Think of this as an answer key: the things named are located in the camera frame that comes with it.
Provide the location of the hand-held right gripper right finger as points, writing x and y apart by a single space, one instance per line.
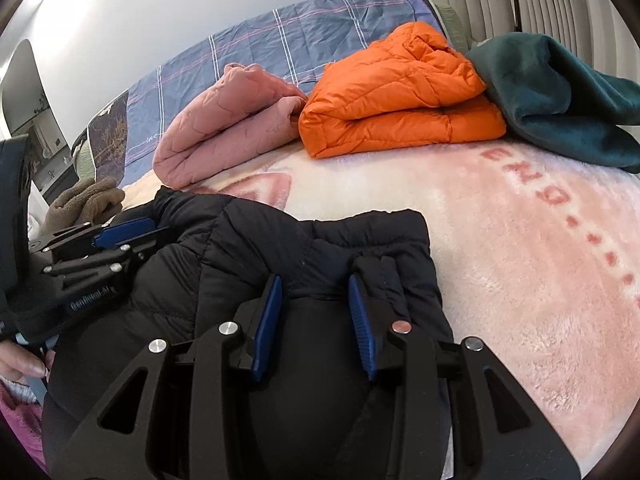
361 325

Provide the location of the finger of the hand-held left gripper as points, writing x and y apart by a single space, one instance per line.
125 232
95 266

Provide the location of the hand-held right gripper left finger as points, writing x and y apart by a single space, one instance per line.
265 322

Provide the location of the black puffer jacket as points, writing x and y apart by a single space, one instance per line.
260 250

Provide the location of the person's left hand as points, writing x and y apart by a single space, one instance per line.
20 362

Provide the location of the brown fleece garment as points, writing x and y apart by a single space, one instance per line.
85 200

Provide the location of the light green cloth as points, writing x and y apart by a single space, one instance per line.
84 167

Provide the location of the pink fleece clothing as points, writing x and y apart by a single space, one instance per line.
17 420

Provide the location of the pink quilted jacket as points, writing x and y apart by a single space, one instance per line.
225 120

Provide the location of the pink plush blanket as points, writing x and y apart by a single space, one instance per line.
525 260

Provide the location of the orange puffer jacket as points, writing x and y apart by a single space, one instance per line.
395 95

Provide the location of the blue plaid quilt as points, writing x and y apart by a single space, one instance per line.
280 40

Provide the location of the dark green fleece garment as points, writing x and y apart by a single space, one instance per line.
560 100

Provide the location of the light green pillow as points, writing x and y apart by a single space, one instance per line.
452 30

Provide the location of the beige ribbed headboard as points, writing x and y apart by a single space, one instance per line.
540 0

